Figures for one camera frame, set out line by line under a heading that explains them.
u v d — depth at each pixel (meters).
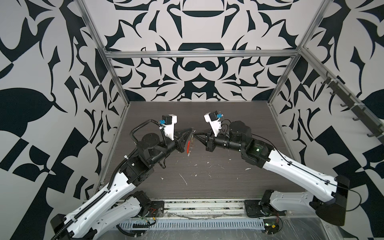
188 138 0.61
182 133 0.58
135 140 0.46
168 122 0.53
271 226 0.71
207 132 0.57
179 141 0.53
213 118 0.55
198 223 0.71
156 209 0.73
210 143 0.55
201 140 0.62
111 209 0.54
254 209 0.74
